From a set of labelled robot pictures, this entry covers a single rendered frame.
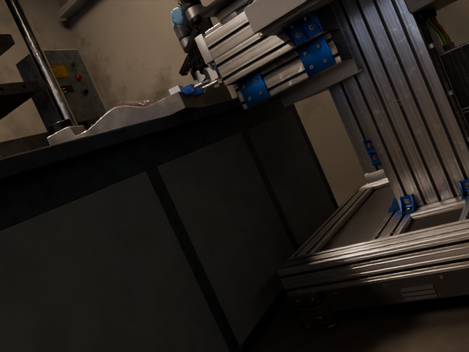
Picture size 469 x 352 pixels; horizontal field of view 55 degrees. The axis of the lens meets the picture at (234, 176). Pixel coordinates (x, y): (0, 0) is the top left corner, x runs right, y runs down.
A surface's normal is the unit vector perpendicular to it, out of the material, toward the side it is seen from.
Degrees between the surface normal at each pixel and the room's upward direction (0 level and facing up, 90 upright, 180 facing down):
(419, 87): 90
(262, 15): 90
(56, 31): 90
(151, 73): 90
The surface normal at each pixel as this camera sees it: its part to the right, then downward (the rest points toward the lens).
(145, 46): -0.53, 0.29
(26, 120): 0.74, -0.29
